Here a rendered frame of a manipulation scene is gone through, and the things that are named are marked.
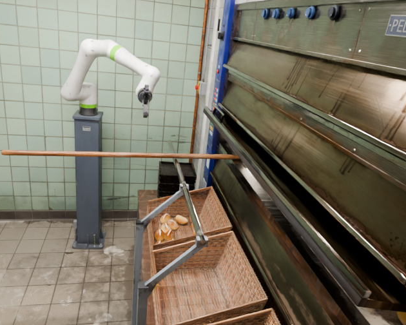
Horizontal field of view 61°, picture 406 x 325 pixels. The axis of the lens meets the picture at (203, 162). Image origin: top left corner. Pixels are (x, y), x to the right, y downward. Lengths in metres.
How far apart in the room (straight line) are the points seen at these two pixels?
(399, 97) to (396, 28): 0.18
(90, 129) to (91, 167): 0.32
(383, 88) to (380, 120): 0.10
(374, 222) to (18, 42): 2.95
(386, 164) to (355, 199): 0.16
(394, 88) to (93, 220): 2.66
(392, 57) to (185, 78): 2.42
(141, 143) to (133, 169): 0.28
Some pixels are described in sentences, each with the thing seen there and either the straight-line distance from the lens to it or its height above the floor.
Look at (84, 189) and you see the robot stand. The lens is 3.08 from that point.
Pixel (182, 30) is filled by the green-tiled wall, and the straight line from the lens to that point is 3.25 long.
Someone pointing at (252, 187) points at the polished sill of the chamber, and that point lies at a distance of 1.87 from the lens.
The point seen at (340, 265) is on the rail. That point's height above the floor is 1.44.
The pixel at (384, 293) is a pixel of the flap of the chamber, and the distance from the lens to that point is 0.99.
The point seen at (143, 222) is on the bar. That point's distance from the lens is 1.89.
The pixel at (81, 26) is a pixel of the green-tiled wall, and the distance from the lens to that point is 3.24.
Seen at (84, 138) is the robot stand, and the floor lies 1.02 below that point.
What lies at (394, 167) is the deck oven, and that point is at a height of 1.67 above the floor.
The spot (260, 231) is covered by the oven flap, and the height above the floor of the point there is 1.03.
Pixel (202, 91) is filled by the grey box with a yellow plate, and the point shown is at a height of 1.44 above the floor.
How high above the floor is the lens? 1.95
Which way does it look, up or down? 21 degrees down
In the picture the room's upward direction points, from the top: 7 degrees clockwise
